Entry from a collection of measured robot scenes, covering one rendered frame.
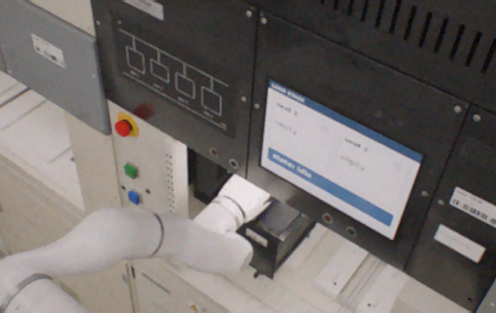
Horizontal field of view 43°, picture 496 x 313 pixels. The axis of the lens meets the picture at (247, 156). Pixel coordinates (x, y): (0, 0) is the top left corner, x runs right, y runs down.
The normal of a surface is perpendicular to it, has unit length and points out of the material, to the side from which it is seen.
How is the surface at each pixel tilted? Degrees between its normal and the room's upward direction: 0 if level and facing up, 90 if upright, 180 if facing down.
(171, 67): 90
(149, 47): 90
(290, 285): 0
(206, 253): 57
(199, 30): 90
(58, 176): 0
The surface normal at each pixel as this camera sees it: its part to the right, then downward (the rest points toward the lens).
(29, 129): 0.05, -0.69
